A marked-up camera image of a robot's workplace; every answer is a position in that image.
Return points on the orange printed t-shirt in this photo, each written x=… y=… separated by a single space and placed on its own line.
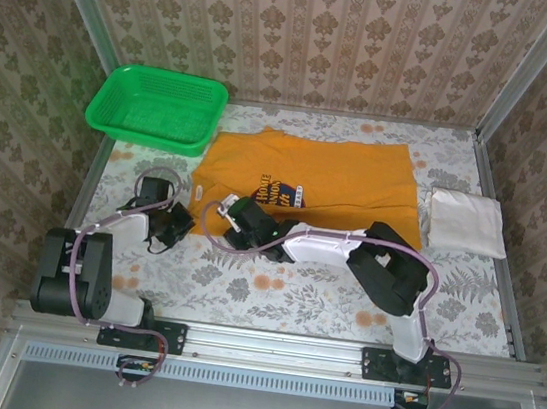
x=333 y=172

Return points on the aluminium frame post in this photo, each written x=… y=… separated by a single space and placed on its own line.
x=80 y=2
x=528 y=71

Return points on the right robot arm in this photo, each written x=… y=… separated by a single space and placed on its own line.
x=318 y=246

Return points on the white folded t-shirt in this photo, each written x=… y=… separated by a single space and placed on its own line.
x=468 y=220

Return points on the aluminium table edge rail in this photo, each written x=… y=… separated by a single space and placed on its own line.
x=86 y=190
x=494 y=233

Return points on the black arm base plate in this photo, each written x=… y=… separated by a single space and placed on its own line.
x=175 y=338
x=373 y=364

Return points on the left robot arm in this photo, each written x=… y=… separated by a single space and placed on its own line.
x=101 y=288

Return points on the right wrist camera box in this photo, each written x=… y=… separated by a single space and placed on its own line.
x=229 y=204

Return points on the floral patterned table cover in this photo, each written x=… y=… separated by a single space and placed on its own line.
x=291 y=297

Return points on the green plastic basket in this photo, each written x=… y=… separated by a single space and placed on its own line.
x=164 y=114

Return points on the aluminium mounting rail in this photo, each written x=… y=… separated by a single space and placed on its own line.
x=275 y=348

